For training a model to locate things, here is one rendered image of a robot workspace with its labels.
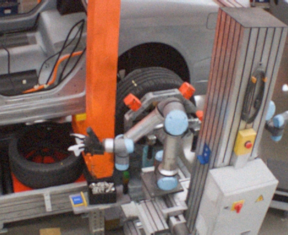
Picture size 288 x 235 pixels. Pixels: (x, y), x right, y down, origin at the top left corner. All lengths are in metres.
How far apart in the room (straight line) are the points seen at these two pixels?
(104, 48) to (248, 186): 1.16
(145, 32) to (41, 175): 1.35
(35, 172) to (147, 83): 1.10
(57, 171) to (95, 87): 0.88
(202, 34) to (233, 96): 1.50
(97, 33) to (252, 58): 0.97
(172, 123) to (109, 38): 0.67
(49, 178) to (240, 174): 1.61
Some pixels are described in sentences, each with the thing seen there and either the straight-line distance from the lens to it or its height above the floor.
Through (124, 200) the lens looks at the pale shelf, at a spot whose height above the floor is 0.45.
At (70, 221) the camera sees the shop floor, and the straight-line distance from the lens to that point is 3.48.
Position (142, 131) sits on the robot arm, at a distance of 2.34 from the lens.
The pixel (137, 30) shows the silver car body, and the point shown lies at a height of 1.42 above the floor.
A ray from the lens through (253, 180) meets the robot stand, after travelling 2.18.
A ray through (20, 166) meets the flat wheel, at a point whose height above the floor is 0.49.
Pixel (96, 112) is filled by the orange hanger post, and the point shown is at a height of 1.11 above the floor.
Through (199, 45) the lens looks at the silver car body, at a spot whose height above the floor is 1.25.
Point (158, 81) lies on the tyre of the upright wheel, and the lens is 2.95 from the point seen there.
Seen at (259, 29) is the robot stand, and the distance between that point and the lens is 1.84.
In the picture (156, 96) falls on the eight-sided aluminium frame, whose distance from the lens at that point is 2.88.
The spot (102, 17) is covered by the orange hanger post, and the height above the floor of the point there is 1.77.
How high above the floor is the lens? 2.65
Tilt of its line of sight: 35 degrees down
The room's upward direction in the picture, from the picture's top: 5 degrees clockwise
